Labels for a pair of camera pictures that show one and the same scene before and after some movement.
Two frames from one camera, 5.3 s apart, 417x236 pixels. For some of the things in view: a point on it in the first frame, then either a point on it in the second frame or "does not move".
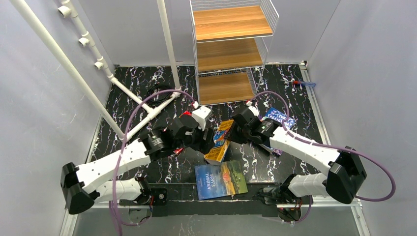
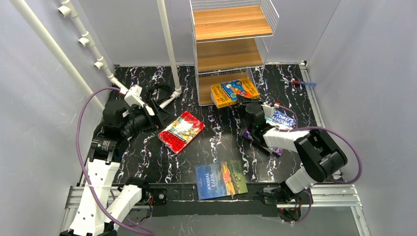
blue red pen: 309,84 does not move
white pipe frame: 66,10 does not move
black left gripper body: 202,138 -> 156,117
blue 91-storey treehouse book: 277,113 does not move
